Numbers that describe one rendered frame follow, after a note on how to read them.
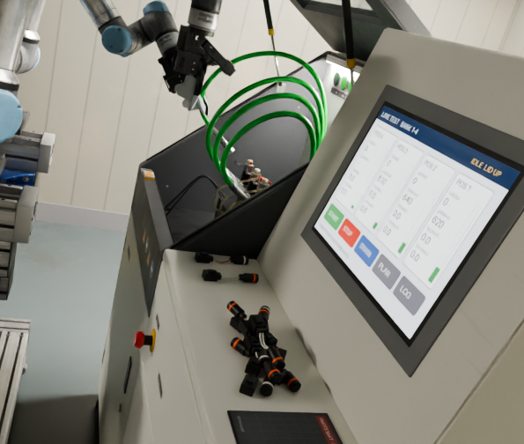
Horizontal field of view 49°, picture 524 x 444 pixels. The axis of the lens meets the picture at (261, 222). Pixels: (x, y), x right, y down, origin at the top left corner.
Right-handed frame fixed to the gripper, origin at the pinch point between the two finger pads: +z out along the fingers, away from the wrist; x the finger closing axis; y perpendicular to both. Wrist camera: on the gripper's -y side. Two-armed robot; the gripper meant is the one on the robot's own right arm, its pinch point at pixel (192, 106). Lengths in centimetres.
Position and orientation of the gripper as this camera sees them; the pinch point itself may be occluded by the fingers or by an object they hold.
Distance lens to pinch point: 157.8
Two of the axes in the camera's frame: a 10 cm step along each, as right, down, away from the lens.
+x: 2.6, 4.0, -8.8
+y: -9.3, -1.4, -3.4
